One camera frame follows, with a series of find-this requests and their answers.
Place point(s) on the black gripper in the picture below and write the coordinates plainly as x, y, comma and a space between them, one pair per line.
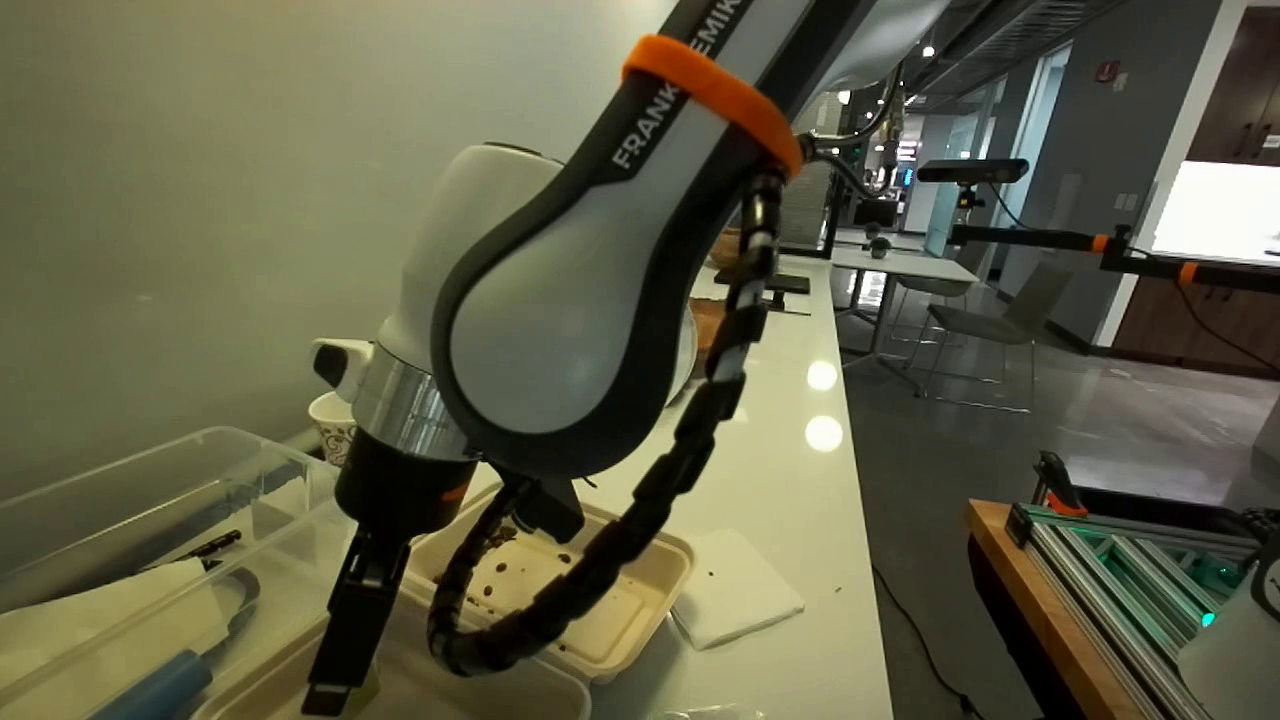
403, 493

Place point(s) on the white grey Franka robot arm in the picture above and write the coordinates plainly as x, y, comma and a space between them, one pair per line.
561, 306

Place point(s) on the white square pad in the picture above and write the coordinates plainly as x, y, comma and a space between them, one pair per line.
732, 586

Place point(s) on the patterned paper cup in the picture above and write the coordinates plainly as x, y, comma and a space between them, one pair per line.
329, 424

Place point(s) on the clear plastic bin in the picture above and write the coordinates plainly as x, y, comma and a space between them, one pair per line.
162, 480

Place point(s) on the white background desk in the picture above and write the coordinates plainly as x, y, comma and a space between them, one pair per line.
904, 263

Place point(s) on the wooden workbench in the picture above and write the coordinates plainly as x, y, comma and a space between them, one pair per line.
1055, 627

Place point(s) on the grey office chair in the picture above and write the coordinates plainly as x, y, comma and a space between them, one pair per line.
1006, 309

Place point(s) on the bright white screen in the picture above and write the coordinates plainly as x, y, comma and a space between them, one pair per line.
1222, 212

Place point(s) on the black camera on stand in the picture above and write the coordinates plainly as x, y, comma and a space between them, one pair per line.
973, 169

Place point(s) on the aluminium extrusion frame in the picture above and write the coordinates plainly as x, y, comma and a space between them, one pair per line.
1132, 586

